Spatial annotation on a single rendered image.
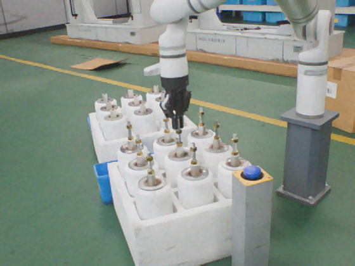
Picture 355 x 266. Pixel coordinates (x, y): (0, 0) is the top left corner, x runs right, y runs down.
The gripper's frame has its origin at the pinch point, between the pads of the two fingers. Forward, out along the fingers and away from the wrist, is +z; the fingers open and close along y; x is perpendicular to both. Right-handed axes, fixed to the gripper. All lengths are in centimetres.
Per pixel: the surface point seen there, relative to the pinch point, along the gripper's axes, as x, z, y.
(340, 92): -26, 17, 101
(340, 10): 45, 15, 468
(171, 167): 0.2, 12.0, -4.6
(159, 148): 9.4, 10.9, 2.4
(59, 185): 59, 35, -3
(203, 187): -13.4, 12.1, -9.8
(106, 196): 30.9, 31.6, -3.4
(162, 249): -7.6, 25.8, -22.2
